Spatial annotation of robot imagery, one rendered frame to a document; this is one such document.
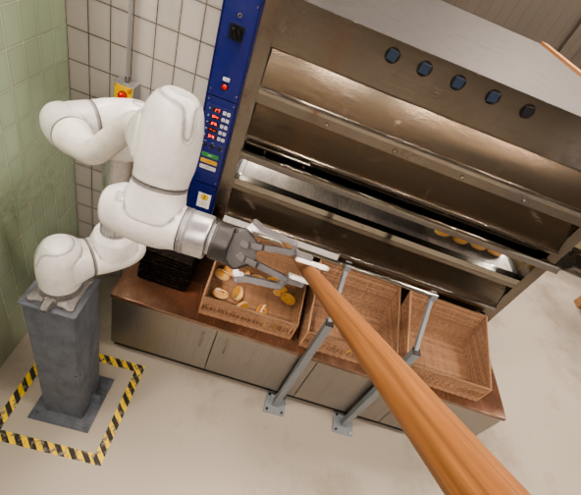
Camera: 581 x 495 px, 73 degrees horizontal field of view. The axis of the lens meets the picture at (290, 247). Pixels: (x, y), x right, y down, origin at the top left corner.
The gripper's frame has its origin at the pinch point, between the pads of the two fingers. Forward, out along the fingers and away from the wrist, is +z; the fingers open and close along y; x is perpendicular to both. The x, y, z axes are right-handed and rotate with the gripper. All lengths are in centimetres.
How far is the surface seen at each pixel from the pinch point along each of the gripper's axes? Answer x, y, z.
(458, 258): -145, -19, 107
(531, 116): -93, -87, 87
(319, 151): -124, -45, 6
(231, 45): -103, -70, -47
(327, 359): -139, 61, 52
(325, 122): -116, -58, 3
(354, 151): -122, -51, 23
